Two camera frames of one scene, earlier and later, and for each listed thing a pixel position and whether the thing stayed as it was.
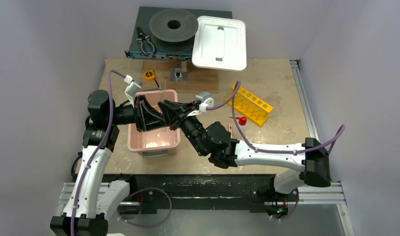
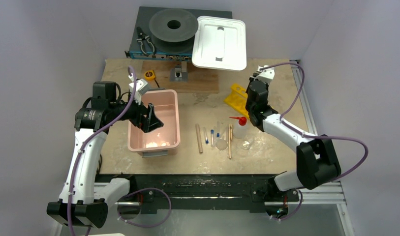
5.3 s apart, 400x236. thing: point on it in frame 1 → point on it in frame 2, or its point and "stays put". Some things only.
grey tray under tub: (154, 153) stays put
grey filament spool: (173, 30) stays put
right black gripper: (185, 118) → (256, 86)
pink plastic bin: (157, 141) stays put
